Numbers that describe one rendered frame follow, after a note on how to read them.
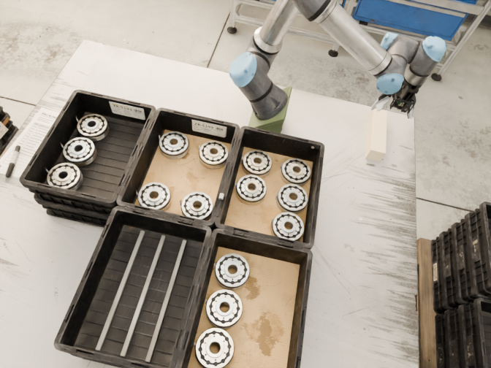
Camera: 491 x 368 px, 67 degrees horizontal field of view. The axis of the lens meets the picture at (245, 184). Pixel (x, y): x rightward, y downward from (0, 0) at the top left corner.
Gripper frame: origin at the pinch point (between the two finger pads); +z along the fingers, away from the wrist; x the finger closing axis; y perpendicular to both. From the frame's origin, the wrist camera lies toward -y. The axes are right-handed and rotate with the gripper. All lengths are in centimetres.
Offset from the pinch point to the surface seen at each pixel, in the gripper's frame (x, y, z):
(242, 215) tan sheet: -47, 58, 3
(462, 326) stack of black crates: 54, 62, 49
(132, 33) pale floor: -166, -111, 87
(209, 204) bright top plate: -58, 59, 0
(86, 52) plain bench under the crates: -136, -10, 17
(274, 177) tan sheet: -39, 41, 3
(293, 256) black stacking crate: -29, 70, -2
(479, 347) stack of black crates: 54, 71, 39
